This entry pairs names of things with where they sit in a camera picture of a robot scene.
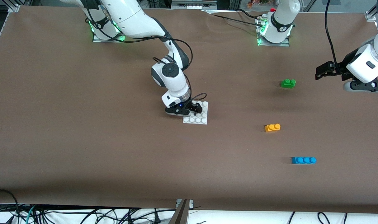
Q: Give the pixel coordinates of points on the aluminium frame profile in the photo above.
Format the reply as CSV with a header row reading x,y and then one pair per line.
x,y
371,14

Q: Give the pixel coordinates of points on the green two-stud block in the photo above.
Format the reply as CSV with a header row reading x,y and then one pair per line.
x,y
288,84

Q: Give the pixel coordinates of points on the yellow two-stud block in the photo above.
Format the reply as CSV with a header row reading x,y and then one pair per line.
x,y
272,128

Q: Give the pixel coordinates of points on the grey metal rack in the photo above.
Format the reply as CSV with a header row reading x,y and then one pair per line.
x,y
193,4

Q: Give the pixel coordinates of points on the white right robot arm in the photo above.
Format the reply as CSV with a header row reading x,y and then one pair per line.
x,y
129,15

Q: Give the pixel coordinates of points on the white studded base plate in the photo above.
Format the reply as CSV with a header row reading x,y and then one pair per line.
x,y
198,119

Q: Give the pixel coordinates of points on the small metal table bracket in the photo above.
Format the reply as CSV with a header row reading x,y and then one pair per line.
x,y
191,203

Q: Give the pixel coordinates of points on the blue three-stud block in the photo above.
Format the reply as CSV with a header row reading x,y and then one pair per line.
x,y
303,160

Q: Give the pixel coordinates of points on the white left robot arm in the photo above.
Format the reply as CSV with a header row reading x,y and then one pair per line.
x,y
281,28

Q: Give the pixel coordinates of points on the brown table cover sheet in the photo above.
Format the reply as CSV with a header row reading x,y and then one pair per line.
x,y
189,155

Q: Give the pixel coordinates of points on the brown slanted post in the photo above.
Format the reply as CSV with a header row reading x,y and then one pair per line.
x,y
179,216

